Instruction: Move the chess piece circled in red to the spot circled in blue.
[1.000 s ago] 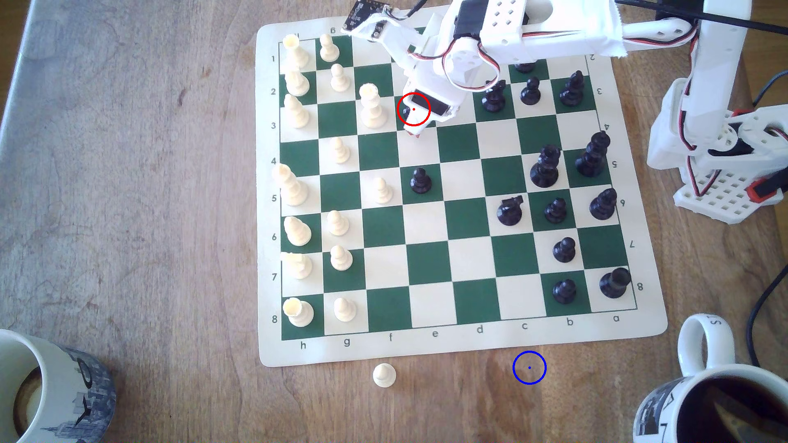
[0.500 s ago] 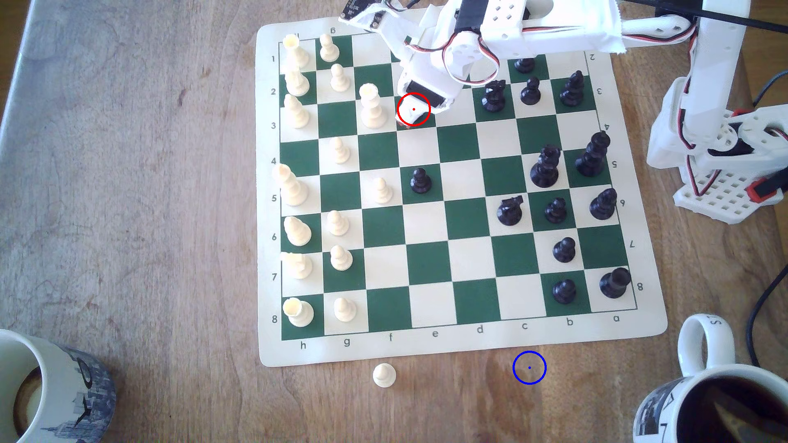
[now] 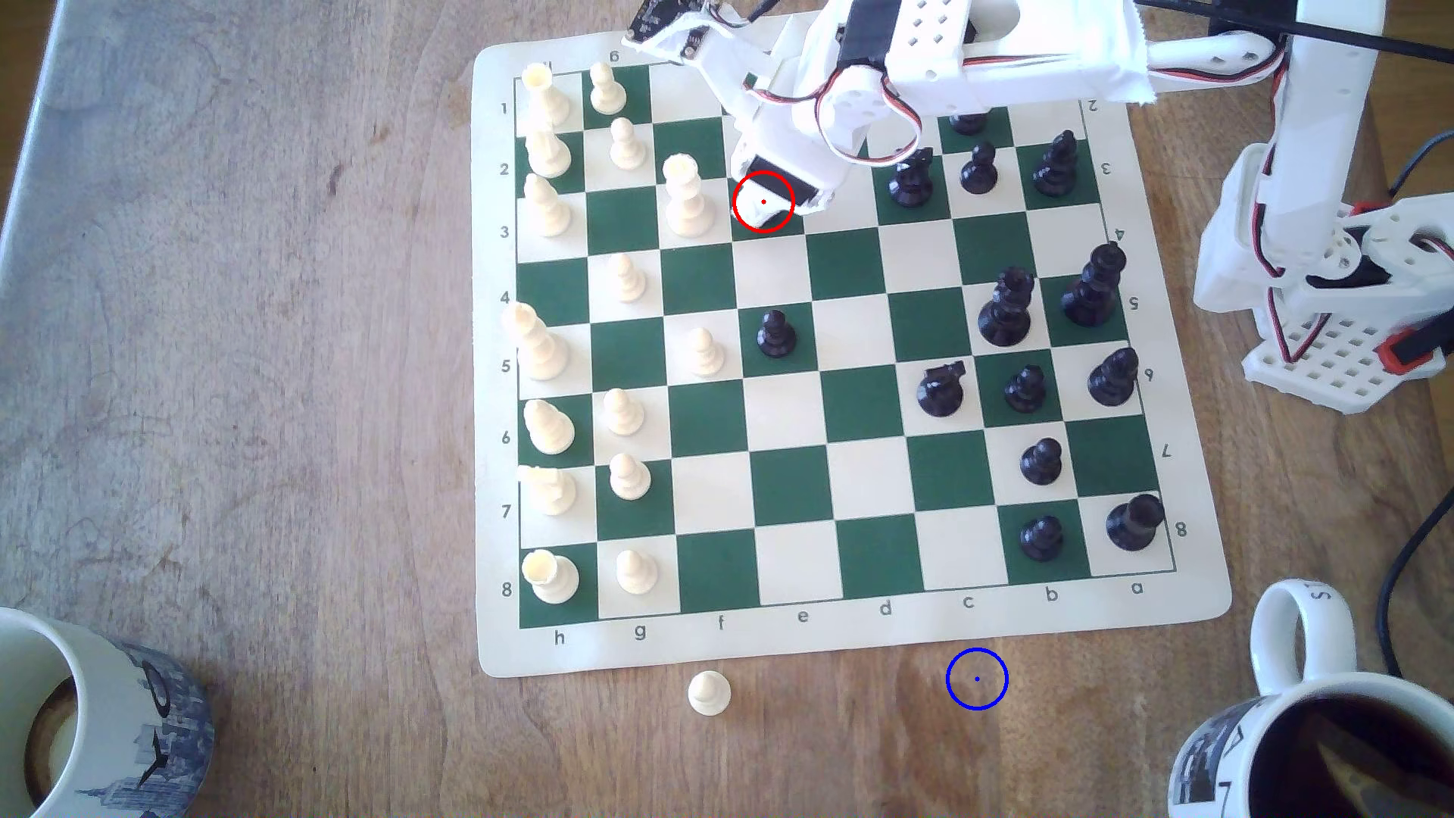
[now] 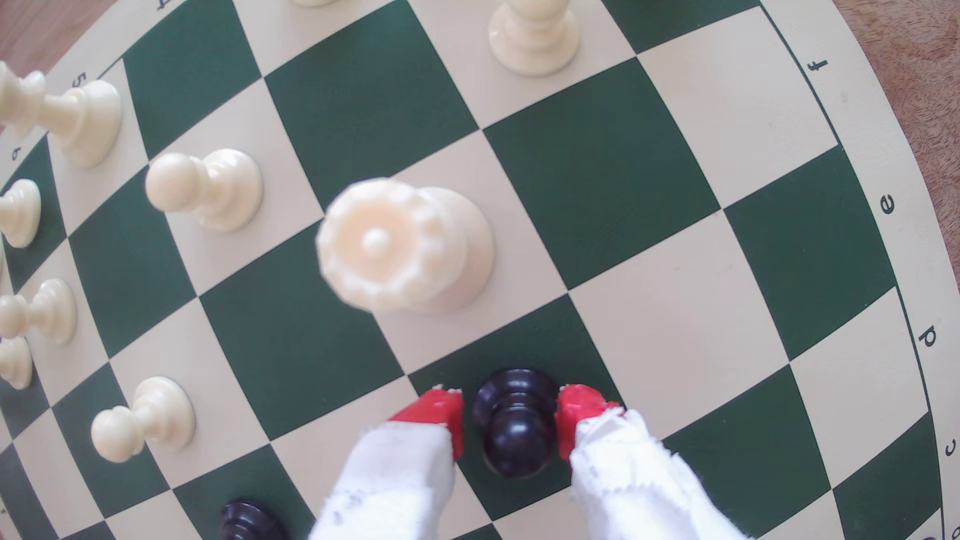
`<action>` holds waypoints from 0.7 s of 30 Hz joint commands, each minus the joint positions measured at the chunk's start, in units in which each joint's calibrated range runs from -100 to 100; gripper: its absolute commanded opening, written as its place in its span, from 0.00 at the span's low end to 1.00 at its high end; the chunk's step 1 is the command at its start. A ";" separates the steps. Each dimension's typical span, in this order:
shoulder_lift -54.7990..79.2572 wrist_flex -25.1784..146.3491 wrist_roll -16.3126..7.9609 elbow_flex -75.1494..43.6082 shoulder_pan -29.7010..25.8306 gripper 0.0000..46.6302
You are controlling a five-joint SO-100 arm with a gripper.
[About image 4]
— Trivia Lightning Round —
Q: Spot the green and cream chess mat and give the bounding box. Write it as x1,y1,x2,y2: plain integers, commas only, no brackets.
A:
0,0,960,540

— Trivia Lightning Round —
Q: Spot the white chess queen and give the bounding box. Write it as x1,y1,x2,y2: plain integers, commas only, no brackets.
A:
314,177,497,315

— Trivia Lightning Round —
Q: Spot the white chess pawn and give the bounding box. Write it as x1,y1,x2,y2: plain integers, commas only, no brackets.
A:
90,375,197,465
488,0,582,78
144,147,265,234
0,336,35,392
0,277,78,347

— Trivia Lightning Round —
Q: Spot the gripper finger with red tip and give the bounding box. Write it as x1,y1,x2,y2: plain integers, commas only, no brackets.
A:
307,385,467,540
554,383,752,540

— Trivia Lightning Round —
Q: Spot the black chess pawn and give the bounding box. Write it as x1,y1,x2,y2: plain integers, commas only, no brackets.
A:
471,366,563,480
218,498,290,540

